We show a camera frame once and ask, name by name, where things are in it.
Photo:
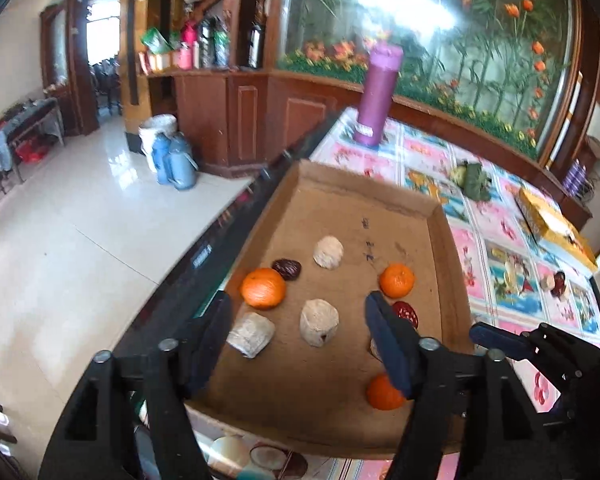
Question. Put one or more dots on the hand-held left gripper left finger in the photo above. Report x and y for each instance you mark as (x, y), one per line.
(207, 345)

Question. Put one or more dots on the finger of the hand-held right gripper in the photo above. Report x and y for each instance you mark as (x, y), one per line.
(497, 337)

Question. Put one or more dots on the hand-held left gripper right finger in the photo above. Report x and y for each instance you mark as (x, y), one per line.
(387, 340)

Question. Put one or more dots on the red cherry tomato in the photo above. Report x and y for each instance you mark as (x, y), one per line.
(405, 312)

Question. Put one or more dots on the small orange mandarin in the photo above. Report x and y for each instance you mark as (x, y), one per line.
(397, 280)

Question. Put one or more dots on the large beige fibrous chunk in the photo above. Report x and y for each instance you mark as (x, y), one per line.
(319, 322)

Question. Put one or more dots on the large orange mandarin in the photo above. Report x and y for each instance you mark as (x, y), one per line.
(263, 288)

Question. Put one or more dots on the brown cardboard tray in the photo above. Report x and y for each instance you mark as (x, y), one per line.
(355, 210)

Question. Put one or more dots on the small beige fibrous chunk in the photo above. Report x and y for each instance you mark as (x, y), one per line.
(546, 281)

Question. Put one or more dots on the large red jujube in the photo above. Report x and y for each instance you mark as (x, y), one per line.
(559, 282)

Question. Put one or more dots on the yellow flat box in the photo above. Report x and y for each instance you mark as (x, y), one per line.
(555, 227)

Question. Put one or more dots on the green leafy vegetable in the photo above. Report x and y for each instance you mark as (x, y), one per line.
(472, 180)

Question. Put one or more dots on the purple spray can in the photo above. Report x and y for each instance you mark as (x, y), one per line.
(572, 176)
(581, 180)

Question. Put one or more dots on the blue thermos jug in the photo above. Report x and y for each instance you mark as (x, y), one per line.
(161, 157)
(182, 161)

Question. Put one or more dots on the white bucket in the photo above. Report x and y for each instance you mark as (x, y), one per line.
(155, 132)

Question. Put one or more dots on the purple thermos bottle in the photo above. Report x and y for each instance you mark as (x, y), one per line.
(377, 95)

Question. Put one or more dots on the bench with clothes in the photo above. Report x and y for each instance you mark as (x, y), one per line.
(20, 132)

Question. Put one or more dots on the pink bottle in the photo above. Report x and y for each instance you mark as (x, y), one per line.
(184, 54)

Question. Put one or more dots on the green bottle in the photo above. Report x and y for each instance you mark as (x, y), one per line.
(221, 47)

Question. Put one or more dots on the black thermos flask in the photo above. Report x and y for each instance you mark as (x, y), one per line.
(207, 42)

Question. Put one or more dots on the dark glass bottle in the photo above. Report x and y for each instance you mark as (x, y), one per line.
(255, 45)

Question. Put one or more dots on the glass cabinet with artificial plants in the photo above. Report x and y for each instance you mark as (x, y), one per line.
(430, 35)

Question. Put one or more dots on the green packet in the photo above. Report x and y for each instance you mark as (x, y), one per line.
(155, 40)

